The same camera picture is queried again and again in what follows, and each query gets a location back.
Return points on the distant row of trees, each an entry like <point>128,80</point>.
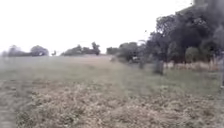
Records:
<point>76,50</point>

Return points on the dark trees beside field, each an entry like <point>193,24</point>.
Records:
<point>186,36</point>

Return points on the dry mown grass field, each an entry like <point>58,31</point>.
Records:
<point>100,96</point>

